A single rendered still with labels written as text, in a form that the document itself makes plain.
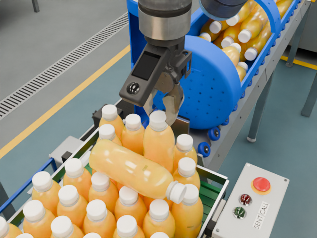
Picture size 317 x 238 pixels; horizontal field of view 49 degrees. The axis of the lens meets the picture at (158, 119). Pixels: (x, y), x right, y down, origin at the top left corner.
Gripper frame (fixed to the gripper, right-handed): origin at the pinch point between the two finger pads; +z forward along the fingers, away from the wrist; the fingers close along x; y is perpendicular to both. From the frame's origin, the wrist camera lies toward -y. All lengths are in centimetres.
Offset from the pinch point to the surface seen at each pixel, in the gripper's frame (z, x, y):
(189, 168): 10.4, -8.5, -1.0
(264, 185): 10.3, -24.4, 2.8
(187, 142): 10.5, -4.7, 5.9
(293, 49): 104, -1, 220
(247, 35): 9, -1, 58
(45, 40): 121, 206, 150
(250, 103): 35, -8, 56
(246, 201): 10.5, -22.2, -2.8
